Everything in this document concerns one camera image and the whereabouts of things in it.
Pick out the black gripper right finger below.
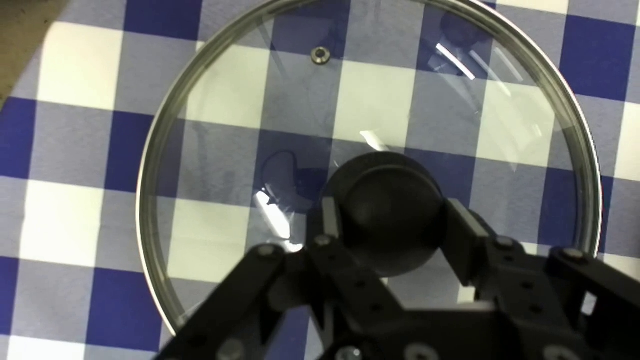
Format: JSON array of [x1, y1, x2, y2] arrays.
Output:
[[442, 197, 640, 360]]

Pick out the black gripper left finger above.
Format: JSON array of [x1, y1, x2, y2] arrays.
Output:
[[156, 197, 406, 360]]

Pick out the glass lid with black knob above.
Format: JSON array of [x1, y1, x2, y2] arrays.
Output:
[[135, 0, 607, 336]]

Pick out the blue white checkered tablecloth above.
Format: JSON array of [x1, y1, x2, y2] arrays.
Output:
[[0, 0, 640, 360]]

